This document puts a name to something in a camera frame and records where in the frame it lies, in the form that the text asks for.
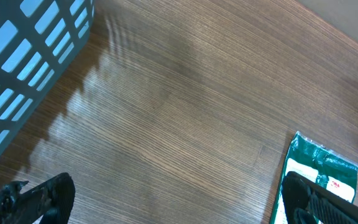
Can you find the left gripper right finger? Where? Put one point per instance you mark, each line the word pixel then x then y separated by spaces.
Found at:
pixel 307 202

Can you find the green 3M gloves package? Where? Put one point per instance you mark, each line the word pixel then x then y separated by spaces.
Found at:
pixel 321 166

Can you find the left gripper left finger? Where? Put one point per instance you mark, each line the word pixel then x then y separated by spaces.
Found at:
pixel 49 202

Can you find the grey plastic mesh basket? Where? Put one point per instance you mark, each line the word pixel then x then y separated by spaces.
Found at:
pixel 38 40

